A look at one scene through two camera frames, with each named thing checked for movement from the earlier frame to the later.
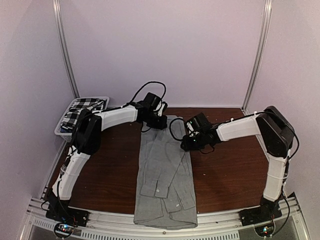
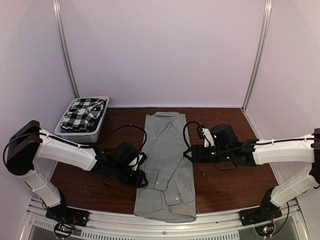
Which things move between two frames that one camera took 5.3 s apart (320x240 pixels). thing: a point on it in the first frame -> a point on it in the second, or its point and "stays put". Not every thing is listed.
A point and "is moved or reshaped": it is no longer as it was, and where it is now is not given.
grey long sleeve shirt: [165, 196] is moved or reshaped
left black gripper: [162, 125] -> [137, 180]
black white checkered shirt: [71, 116] stays put
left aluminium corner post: [60, 30] stays put
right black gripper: [187, 145] -> [198, 155]
